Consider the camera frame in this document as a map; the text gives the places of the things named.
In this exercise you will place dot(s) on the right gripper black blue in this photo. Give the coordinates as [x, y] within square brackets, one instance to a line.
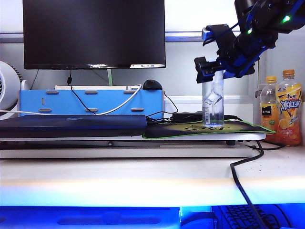
[240, 52]

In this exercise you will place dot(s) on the clear mineral water bottle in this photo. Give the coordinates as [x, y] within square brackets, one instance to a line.
[213, 105]

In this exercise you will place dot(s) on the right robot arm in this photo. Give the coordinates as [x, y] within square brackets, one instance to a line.
[269, 14]

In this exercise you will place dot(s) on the small orange juice bottle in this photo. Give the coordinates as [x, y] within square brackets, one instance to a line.
[268, 100]

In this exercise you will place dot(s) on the silver laptop stand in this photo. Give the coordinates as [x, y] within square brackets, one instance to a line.
[238, 137]

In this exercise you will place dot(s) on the large iced tea bottle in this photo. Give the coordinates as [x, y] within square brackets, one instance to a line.
[289, 107]

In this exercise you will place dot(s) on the black computer mouse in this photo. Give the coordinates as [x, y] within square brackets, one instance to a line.
[152, 85]

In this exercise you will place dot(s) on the black power adapter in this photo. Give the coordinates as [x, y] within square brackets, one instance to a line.
[186, 117]

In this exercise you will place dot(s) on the black green-edged mouse pad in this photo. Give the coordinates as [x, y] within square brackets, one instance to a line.
[166, 131]

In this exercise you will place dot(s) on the black computer monitor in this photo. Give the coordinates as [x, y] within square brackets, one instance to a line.
[95, 33]

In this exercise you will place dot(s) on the white monitor base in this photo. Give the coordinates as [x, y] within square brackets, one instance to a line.
[95, 87]

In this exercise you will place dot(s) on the dark blue mat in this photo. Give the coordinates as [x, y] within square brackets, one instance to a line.
[71, 126]

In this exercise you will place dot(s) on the blue wooden monitor riser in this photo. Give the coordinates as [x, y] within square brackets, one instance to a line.
[59, 102]

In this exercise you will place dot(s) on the black keyboard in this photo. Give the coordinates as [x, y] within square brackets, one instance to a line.
[238, 217]

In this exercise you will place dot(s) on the blue plastic tray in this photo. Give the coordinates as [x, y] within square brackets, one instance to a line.
[95, 218]

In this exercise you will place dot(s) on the white desk fan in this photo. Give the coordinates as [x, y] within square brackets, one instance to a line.
[9, 90]

